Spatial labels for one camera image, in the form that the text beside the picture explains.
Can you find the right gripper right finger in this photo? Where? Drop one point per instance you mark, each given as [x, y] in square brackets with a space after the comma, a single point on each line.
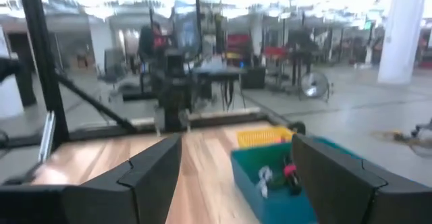
[354, 200]

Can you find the yellow plastic basket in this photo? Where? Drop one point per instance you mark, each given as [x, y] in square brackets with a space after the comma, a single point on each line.
[256, 138]

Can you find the metal floor fan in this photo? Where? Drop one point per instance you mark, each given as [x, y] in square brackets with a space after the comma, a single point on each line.
[314, 85]

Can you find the black bar device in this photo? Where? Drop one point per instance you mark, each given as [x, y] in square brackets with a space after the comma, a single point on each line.
[297, 127]

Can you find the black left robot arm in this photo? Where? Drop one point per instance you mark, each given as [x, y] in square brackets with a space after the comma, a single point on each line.
[173, 96]

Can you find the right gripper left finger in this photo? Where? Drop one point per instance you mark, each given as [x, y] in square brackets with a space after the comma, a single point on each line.
[101, 203]

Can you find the white building column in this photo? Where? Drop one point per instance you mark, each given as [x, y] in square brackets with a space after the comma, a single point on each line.
[401, 31]

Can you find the black metal table frame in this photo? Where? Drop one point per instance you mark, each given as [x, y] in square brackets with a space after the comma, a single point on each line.
[40, 48]

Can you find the teal plastic bin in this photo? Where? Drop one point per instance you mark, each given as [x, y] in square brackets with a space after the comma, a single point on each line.
[280, 210]

